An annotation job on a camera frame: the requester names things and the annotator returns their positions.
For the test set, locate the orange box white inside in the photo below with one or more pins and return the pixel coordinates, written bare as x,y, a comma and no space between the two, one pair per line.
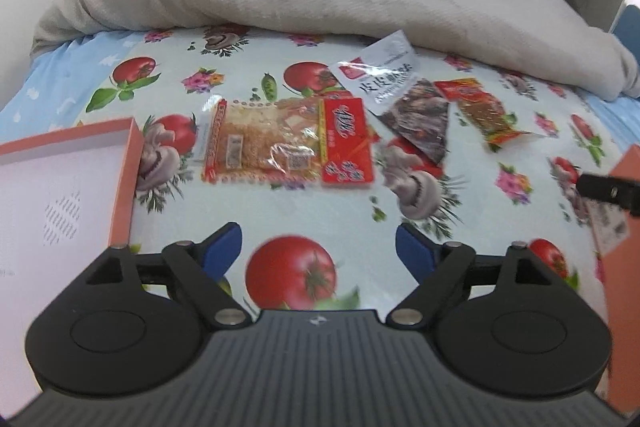
50,187
625,307

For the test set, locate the blue bed sheet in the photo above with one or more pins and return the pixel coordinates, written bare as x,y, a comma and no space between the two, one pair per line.
50,92

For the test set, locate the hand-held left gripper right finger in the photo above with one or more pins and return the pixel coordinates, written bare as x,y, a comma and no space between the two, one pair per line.
415,252

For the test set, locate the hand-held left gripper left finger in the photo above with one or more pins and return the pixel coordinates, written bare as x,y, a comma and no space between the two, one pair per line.
222,249

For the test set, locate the small orange snack packet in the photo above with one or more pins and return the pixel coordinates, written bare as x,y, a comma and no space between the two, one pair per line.
480,112

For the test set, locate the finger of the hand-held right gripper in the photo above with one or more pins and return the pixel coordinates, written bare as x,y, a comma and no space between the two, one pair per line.
607,190

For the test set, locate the tomato-print table cloth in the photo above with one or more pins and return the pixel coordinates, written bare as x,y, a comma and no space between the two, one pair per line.
300,217

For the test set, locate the clear noodle packet red label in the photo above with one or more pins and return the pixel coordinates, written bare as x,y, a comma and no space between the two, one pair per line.
260,142

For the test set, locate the blue board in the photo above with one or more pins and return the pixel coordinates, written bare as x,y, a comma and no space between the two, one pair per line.
627,27

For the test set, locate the white and dark snack bag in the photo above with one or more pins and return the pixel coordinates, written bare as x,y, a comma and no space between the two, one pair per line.
380,67

